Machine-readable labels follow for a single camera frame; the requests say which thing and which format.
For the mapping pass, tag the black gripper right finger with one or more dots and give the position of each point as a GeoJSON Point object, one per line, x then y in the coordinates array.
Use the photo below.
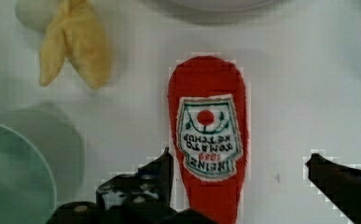
{"type": "Point", "coordinates": [339, 183]}

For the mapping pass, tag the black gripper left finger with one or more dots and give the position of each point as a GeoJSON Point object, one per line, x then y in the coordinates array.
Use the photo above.
{"type": "Point", "coordinates": [139, 198]}

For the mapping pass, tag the red plush ketchup bottle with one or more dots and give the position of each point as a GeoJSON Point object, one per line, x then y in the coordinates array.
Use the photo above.
{"type": "Point", "coordinates": [207, 109]}

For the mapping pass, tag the green cup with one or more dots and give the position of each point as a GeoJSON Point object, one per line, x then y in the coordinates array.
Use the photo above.
{"type": "Point", "coordinates": [26, 188]}

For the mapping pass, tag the yellow plush banana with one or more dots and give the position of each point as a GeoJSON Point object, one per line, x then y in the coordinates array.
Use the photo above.
{"type": "Point", "coordinates": [77, 34]}

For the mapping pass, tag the grey round plate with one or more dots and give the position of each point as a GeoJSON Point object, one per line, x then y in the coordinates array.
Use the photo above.
{"type": "Point", "coordinates": [222, 5]}

